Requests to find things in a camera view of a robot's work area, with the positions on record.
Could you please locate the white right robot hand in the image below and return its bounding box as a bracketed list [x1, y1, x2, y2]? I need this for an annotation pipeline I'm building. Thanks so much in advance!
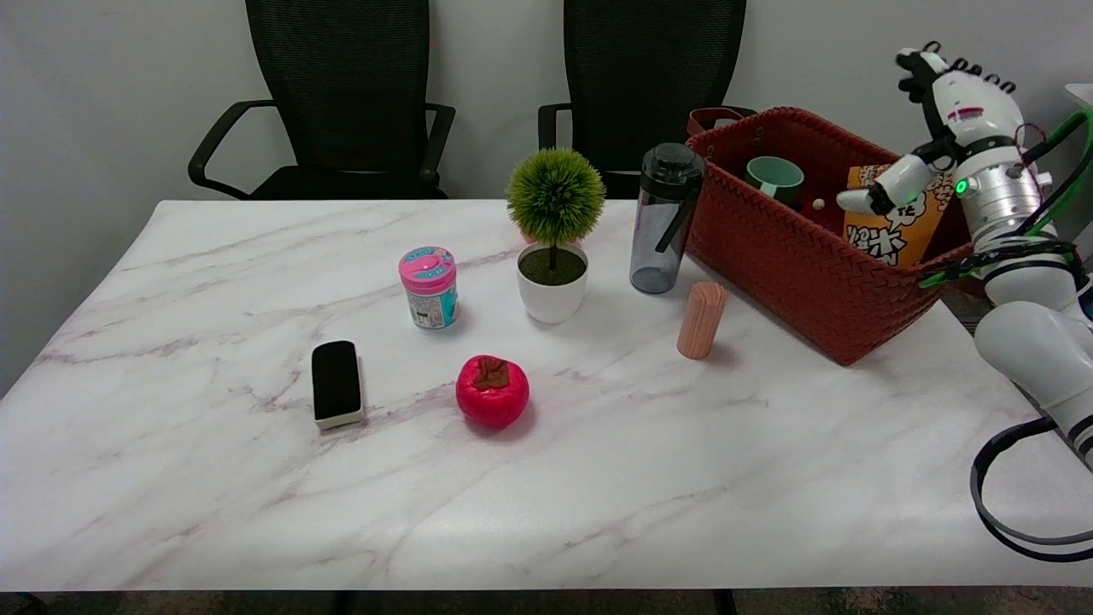
[836, 41, 1026, 216]

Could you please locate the orange popcorn box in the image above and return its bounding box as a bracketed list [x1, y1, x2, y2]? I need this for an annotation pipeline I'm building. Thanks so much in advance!
[843, 164, 958, 269]

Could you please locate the brown woven storage basket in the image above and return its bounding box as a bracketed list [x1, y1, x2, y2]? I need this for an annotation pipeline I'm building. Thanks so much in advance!
[686, 107, 996, 366]

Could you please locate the green mug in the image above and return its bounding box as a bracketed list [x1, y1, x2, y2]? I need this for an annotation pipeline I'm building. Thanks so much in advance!
[745, 156, 805, 207]

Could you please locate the black mesh office chair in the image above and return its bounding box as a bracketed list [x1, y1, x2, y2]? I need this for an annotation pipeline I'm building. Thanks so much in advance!
[537, 0, 757, 200]
[188, 0, 457, 202]

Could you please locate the dark transparent water bottle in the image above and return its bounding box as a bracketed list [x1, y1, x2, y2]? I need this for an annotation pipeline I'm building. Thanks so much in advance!
[629, 143, 707, 296]

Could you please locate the pink ribbed cylinder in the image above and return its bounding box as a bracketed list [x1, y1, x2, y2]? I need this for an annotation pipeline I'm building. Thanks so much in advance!
[676, 281, 728, 360]

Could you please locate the green ball plant white pot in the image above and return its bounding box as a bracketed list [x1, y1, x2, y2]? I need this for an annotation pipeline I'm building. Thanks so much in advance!
[506, 148, 607, 325]

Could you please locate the red toy persimmon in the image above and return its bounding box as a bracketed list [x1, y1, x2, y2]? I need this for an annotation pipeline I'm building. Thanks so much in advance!
[455, 354, 530, 429]

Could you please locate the pink lid gum jar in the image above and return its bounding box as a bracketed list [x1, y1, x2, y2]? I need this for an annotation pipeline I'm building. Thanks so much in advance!
[398, 246, 459, 331]

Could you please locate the black whiteboard eraser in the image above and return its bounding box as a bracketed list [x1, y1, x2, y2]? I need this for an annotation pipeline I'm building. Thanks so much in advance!
[311, 340, 366, 431]

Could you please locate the green robot cable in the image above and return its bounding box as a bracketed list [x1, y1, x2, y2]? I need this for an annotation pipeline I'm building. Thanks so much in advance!
[919, 109, 1093, 290]

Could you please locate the black hanging cable loop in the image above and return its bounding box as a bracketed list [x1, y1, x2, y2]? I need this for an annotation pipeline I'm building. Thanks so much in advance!
[970, 416, 1093, 564]

